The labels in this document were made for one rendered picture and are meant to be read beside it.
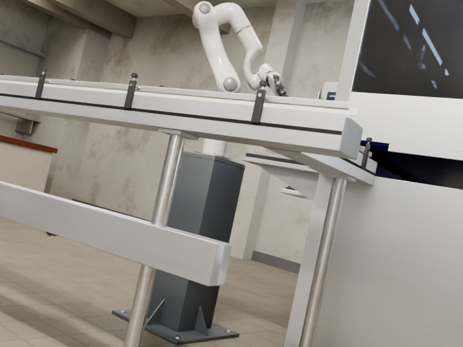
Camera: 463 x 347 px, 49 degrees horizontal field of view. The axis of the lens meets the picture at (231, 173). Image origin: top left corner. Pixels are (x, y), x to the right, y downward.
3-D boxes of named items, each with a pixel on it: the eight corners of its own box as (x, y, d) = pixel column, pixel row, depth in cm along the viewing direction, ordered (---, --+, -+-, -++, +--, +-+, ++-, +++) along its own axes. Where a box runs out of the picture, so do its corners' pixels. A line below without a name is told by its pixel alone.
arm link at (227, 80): (240, 97, 268) (245, 91, 252) (218, 104, 267) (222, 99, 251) (209, 5, 267) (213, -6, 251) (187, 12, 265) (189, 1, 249)
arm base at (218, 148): (186, 151, 259) (194, 116, 260) (210, 158, 274) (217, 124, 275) (214, 155, 247) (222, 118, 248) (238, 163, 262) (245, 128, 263)
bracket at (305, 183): (324, 206, 224) (331, 177, 224) (322, 205, 221) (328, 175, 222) (258, 193, 242) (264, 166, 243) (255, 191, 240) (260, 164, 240)
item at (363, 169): (339, 180, 208) (347, 142, 209) (377, 186, 200) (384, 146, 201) (258, 146, 151) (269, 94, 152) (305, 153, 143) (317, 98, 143)
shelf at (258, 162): (385, 195, 269) (386, 192, 269) (338, 175, 210) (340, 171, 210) (303, 181, 295) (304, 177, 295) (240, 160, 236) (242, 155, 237)
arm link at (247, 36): (223, 39, 261) (253, 91, 262) (251, 23, 259) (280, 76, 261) (224, 42, 270) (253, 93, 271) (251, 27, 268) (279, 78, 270)
